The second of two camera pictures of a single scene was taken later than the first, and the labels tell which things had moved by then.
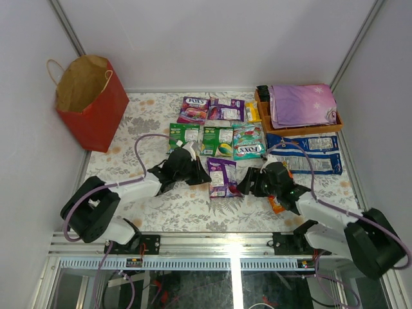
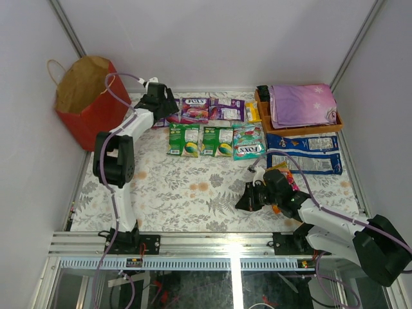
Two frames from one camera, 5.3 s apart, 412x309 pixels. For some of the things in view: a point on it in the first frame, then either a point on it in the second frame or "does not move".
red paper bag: (90, 99) does not move
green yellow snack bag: (218, 141) does not move
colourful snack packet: (194, 111) does not move
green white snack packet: (248, 141) does not move
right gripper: (253, 174) → (248, 201)
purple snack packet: (222, 175) → (174, 118)
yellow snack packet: (252, 112) does not move
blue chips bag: (315, 154) does not move
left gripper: (192, 170) → (168, 105)
